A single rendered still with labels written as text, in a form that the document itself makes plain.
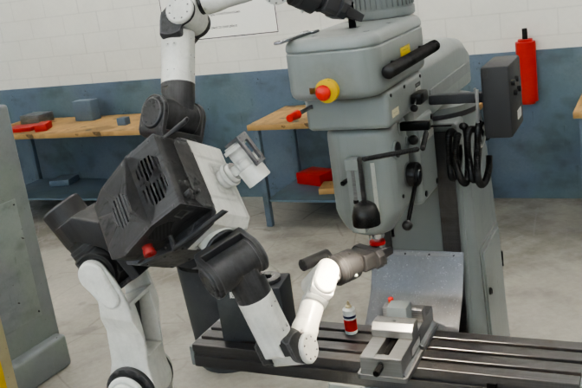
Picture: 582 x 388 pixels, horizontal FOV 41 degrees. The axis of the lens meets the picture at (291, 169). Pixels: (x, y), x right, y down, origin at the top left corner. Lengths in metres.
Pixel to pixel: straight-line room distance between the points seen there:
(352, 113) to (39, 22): 6.62
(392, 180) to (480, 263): 0.68
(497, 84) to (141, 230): 1.08
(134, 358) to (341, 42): 1.01
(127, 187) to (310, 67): 0.54
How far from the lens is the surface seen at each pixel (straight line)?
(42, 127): 7.75
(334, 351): 2.45
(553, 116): 6.41
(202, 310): 4.21
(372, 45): 1.95
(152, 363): 2.23
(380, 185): 2.14
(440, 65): 2.58
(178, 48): 2.08
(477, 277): 2.71
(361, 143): 2.12
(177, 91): 2.04
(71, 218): 2.10
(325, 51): 1.97
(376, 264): 2.25
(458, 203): 2.59
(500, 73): 2.28
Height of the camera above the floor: 2.07
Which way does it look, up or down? 15 degrees down
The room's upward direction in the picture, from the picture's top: 8 degrees counter-clockwise
